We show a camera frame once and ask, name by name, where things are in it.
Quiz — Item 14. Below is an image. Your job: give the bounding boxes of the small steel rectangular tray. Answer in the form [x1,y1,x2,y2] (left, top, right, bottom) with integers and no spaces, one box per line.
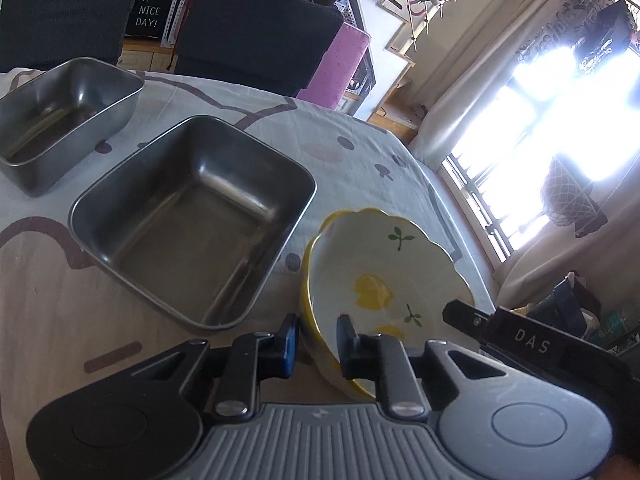
[1,58,144,197]

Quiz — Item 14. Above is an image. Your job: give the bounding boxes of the beige window curtain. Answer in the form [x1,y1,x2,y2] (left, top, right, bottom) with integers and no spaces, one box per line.
[410,0,561,170]

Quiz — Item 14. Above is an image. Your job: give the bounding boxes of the cartoon patterned tablecloth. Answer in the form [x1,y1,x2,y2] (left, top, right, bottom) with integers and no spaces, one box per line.
[1,71,494,479]

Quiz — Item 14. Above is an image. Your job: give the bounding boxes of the left dark blue chair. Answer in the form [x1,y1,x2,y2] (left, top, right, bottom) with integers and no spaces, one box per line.
[1,0,136,73]

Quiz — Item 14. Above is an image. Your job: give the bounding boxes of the dark blue chair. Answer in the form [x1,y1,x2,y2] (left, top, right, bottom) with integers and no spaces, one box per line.
[1,0,136,73]
[175,0,343,96]

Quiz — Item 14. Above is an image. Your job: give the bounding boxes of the right dark blue chair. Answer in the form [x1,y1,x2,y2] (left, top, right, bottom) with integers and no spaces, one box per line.
[175,0,343,96]

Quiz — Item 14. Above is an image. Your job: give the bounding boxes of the large steel rectangular tray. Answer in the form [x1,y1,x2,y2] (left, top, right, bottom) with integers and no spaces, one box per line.
[68,115,317,332]

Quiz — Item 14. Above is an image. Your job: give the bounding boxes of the yellow rimmed ceramic bowl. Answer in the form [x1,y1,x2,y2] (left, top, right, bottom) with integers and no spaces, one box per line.
[299,208,480,402]

